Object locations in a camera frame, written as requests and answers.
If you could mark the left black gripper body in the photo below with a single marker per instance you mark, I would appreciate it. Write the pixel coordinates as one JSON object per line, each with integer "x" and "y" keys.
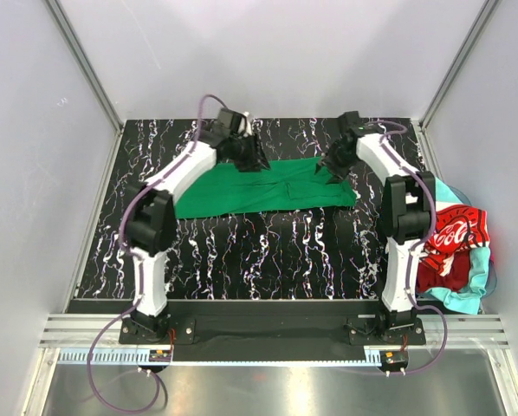
{"x": 250, "y": 152}

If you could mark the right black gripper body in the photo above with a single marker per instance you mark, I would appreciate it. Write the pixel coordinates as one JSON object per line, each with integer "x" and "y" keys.
{"x": 334, "y": 159}

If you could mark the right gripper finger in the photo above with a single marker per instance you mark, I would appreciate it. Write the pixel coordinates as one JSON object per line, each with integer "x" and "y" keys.
{"x": 325, "y": 163}
{"x": 337, "y": 178}

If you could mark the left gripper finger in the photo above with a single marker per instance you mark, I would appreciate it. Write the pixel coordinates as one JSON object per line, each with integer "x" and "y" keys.
{"x": 246, "y": 165}
{"x": 257, "y": 157}

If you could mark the green t shirt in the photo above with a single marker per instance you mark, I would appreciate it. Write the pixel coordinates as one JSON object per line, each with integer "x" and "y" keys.
{"x": 288, "y": 185}

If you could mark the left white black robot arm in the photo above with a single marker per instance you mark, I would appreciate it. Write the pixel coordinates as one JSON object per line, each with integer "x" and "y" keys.
{"x": 149, "y": 225}

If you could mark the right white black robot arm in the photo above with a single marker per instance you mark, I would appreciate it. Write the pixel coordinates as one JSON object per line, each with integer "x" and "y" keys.
{"x": 407, "y": 216}

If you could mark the black marbled table mat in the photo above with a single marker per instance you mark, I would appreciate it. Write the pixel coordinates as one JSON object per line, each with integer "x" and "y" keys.
{"x": 322, "y": 253}

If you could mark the red coca cola t shirt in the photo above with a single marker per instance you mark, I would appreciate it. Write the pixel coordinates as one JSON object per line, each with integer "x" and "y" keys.
{"x": 459, "y": 228}

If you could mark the dark red t shirt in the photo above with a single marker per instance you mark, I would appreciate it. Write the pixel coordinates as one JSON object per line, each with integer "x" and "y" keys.
{"x": 455, "y": 280}

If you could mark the turquoise t shirt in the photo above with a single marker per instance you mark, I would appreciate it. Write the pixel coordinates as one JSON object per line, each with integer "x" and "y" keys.
{"x": 468, "y": 299}

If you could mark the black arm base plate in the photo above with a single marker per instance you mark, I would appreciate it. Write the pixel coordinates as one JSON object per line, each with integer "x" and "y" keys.
{"x": 289, "y": 326}

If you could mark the white cable duct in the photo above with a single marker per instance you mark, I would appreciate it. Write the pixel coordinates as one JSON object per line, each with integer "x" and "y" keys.
{"x": 353, "y": 357}

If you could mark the aluminium frame rail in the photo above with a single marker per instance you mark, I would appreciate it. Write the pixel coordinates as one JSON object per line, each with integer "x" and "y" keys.
{"x": 476, "y": 331}

